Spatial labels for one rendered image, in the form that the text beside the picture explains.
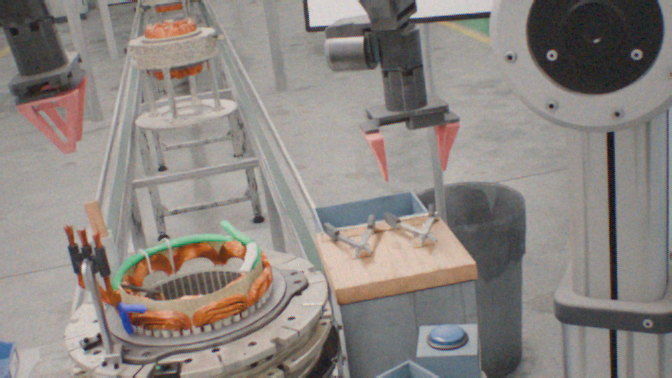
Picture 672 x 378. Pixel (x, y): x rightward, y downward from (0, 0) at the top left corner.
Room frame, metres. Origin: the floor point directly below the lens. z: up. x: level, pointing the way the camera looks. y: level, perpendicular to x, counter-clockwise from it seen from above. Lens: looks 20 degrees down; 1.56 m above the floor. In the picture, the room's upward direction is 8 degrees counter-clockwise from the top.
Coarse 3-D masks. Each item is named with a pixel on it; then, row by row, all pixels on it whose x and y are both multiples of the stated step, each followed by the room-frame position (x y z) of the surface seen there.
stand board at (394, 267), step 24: (384, 240) 1.14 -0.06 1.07; (408, 240) 1.13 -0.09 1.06; (456, 240) 1.10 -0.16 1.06; (336, 264) 1.08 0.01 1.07; (360, 264) 1.07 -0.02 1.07; (384, 264) 1.06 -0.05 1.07; (408, 264) 1.05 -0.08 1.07; (432, 264) 1.04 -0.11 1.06; (456, 264) 1.03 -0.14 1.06; (336, 288) 1.00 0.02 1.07; (360, 288) 1.01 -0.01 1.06; (384, 288) 1.01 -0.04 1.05; (408, 288) 1.01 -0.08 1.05
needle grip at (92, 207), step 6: (84, 204) 0.99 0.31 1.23; (90, 204) 0.99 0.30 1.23; (96, 204) 1.00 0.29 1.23; (90, 210) 0.99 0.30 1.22; (96, 210) 0.99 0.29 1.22; (90, 216) 0.99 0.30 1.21; (96, 216) 0.99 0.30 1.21; (102, 216) 1.00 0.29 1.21; (90, 222) 0.99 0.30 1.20; (96, 222) 0.99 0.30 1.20; (102, 222) 1.00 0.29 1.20; (96, 228) 0.99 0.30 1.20; (102, 228) 0.99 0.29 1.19; (102, 234) 0.99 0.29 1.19; (108, 234) 1.00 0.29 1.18
